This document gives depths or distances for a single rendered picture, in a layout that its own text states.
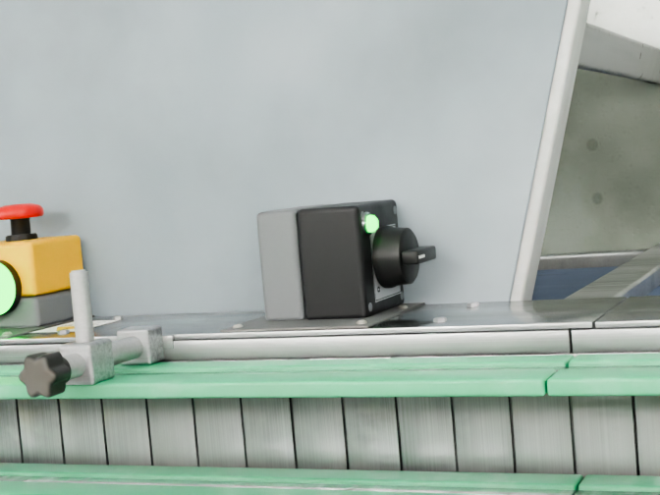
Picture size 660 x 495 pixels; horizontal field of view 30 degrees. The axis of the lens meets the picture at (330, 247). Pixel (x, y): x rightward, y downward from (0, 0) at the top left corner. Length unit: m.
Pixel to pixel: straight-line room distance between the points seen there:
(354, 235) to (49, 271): 0.28
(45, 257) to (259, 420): 0.26
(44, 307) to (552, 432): 0.43
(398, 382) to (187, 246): 0.34
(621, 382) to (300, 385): 0.19
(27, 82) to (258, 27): 0.22
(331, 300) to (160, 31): 0.28
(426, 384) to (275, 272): 0.21
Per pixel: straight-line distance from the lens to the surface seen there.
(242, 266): 0.99
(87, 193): 1.06
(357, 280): 0.85
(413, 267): 0.88
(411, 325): 0.81
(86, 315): 0.81
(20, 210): 1.03
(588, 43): 1.14
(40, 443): 0.96
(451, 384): 0.70
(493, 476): 0.78
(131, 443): 0.91
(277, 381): 0.75
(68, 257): 1.04
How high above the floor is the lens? 1.62
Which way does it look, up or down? 66 degrees down
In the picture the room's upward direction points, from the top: 103 degrees counter-clockwise
